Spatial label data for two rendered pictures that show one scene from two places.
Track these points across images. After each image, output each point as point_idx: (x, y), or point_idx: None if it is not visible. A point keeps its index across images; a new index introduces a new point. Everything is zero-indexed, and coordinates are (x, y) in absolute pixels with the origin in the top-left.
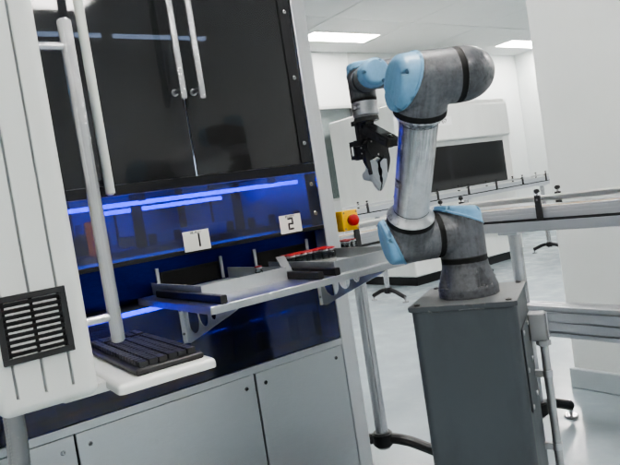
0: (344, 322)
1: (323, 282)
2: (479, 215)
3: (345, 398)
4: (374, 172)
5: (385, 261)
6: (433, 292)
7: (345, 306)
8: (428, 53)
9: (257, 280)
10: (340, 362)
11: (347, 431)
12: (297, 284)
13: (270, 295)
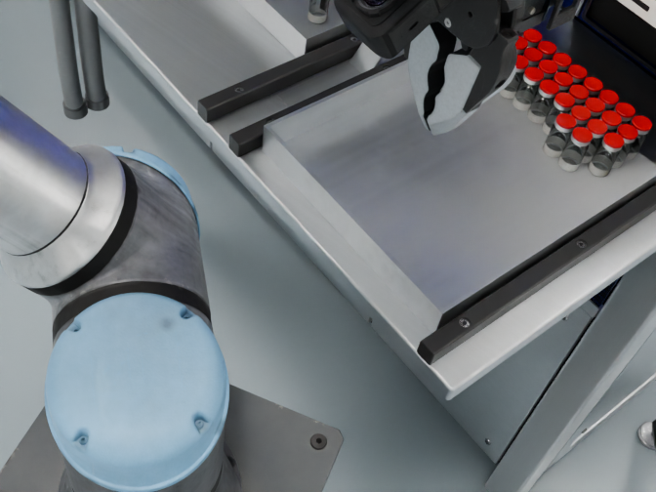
0: (627, 303)
1: (204, 128)
2: (71, 452)
3: (539, 375)
4: (413, 59)
5: (377, 272)
6: (273, 424)
7: (652, 287)
8: None
9: (254, 4)
10: (569, 333)
11: (512, 402)
12: (177, 76)
13: (122, 37)
